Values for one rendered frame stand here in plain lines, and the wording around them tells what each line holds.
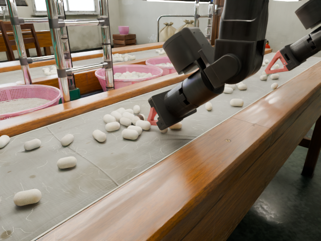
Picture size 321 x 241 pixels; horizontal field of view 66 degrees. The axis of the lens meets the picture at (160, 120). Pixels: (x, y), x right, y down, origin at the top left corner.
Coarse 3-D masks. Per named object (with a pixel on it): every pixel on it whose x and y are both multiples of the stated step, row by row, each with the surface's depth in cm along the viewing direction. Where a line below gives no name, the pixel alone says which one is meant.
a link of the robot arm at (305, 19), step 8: (312, 0) 63; (320, 0) 62; (304, 8) 64; (312, 8) 63; (320, 8) 62; (304, 16) 64; (312, 16) 63; (320, 16) 62; (304, 24) 66; (312, 24) 64
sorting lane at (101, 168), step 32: (224, 96) 79; (256, 96) 79; (64, 128) 57; (96, 128) 57; (192, 128) 57; (0, 160) 45; (32, 160) 45; (96, 160) 45; (128, 160) 45; (160, 160) 45; (0, 192) 37; (64, 192) 37; (96, 192) 37; (0, 224) 31; (32, 224) 31
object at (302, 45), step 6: (306, 36) 66; (300, 42) 67; (306, 42) 66; (312, 42) 65; (282, 48) 68; (288, 48) 69; (294, 48) 68; (300, 48) 67; (306, 48) 66; (312, 48) 66; (288, 54) 68; (294, 54) 69; (300, 54) 68; (306, 54) 67; (312, 54) 67; (294, 60) 68; (300, 60) 69; (306, 60) 74; (294, 66) 68
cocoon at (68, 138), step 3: (66, 135) 50; (69, 135) 50; (72, 135) 51; (63, 138) 49; (66, 138) 49; (69, 138) 50; (72, 138) 50; (63, 141) 49; (66, 141) 49; (69, 141) 49; (72, 141) 51; (63, 144) 49; (66, 144) 49
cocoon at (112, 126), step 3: (108, 123) 55; (111, 123) 55; (114, 123) 55; (117, 123) 55; (105, 126) 55; (108, 126) 54; (111, 126) 55; (114, 126) 55; (117, 126) 55; (108, 129) 55; (111, 129) 55; (114, 129) 55; (117, 129) 56
